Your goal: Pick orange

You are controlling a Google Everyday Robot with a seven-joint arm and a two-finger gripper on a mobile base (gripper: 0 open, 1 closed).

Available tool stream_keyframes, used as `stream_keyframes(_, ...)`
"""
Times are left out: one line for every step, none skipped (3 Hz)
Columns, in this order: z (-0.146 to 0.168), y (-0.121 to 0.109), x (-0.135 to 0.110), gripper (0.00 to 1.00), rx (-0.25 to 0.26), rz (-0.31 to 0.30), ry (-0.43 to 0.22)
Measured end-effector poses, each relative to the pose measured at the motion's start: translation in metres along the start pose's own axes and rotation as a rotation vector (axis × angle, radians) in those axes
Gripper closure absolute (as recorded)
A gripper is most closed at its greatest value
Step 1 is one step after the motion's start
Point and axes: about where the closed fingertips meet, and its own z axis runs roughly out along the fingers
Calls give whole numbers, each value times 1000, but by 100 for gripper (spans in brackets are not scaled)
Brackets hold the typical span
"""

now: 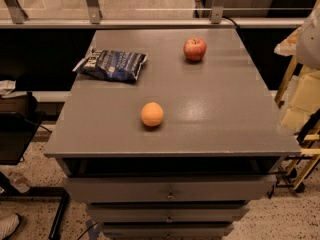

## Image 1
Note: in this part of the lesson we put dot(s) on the red apple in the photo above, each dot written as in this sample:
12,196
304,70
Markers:
194,49

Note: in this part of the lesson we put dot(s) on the grey drawer cabinet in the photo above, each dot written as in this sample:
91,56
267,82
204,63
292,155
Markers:
194,174

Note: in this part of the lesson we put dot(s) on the orange fruit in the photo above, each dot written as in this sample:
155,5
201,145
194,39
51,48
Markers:
152,114

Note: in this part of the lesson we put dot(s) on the metal railing with glass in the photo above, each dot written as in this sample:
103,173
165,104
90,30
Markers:
104,13

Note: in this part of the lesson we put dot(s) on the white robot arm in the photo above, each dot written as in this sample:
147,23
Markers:
308,42

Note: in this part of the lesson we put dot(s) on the black side table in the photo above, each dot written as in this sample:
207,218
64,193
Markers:
19,121

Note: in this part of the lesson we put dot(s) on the blue chip bag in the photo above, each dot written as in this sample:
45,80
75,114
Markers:
112,65

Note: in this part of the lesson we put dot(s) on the white shoe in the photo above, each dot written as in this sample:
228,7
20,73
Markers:
8,225

